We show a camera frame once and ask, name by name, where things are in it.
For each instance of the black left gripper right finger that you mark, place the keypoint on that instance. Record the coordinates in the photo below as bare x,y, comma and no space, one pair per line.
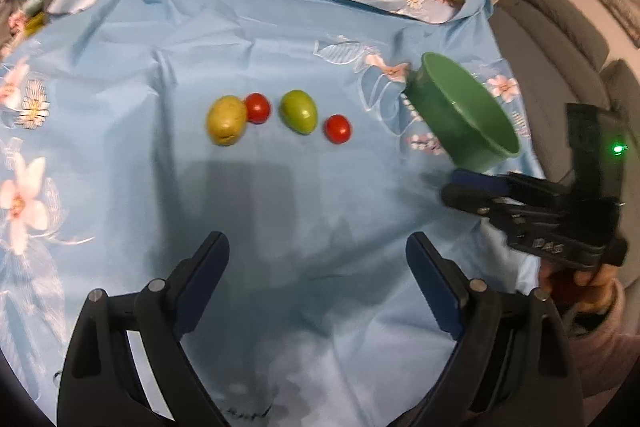
511,365

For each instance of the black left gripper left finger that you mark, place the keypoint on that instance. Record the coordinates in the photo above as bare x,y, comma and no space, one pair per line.
100,384

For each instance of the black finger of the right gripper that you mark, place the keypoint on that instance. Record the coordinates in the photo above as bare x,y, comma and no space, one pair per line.
479,200

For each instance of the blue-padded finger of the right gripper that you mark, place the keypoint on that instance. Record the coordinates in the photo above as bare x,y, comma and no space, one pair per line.
480,181

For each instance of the red cherry tomato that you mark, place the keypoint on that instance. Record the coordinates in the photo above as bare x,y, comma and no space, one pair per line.
337,129
258,108

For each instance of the person's right hand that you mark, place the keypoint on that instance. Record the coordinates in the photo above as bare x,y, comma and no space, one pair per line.
582,291

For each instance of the green plastic bowl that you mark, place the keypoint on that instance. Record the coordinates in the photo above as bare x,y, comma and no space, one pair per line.
465,118

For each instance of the grey sofa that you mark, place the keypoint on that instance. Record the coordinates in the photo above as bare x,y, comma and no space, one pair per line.
550,31

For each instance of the green oval fruit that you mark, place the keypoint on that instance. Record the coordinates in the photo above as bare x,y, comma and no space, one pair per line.
299,112

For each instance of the yellow-green oval fruit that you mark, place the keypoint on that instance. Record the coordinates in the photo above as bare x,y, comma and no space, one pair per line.
226,120

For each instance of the light blue floral cloth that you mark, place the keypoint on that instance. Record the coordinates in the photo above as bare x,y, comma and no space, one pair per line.
317,320

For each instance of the clothes heap at left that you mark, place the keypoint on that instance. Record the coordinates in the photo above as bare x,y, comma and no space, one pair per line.
20,19

